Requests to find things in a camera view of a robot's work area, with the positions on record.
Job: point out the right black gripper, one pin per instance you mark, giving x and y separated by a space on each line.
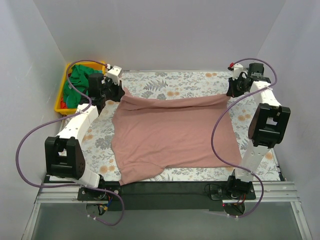
233 87

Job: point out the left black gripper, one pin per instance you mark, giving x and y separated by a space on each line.
116 90

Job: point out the pink mario t shirt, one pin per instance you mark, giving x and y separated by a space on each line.
151 135

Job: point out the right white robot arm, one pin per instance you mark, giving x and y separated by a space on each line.
267 127

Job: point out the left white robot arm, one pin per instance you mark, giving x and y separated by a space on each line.
63 153

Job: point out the yellow plastic bin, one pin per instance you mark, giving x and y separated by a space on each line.
97 65

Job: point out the green t shirt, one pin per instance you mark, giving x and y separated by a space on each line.
79 79

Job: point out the red t shirt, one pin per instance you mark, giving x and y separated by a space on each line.
63 102

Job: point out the floral table mat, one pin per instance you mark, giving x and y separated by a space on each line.
96 144

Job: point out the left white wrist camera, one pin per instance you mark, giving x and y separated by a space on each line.
115 74

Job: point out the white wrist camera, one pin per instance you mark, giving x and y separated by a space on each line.
236 70
115 74

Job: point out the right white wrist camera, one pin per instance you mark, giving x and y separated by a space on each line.
236 70

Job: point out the aluminium frame rail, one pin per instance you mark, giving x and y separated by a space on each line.
274 191

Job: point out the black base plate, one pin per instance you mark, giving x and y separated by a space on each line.
166 195

